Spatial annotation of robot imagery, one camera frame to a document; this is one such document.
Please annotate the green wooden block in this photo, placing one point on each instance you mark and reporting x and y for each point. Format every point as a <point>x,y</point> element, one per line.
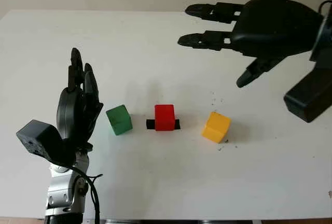
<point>119,120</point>

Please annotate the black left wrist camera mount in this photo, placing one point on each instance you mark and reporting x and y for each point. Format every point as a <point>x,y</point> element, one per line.
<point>39,138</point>

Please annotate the yellow wooden block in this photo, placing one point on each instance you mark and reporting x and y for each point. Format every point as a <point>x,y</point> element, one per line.
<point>215,128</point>

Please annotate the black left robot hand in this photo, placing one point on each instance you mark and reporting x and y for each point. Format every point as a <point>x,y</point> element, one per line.
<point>75,110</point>

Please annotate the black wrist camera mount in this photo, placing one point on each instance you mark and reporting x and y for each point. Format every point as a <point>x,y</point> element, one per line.
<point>39,138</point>
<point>308,97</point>

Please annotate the red wooden block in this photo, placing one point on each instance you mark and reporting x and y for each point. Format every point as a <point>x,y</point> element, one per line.
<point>164,117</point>

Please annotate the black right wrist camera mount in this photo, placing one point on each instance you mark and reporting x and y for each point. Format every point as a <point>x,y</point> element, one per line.
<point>308,97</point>

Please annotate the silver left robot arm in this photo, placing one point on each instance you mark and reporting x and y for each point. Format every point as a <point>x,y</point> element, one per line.
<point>62,193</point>

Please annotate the black tape strip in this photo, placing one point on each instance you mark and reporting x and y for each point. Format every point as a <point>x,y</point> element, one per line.
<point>150,124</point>

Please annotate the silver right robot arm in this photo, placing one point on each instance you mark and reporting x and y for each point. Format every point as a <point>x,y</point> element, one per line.
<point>324,37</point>

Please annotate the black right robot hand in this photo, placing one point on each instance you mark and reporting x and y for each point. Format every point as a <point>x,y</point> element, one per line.
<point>275,27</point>

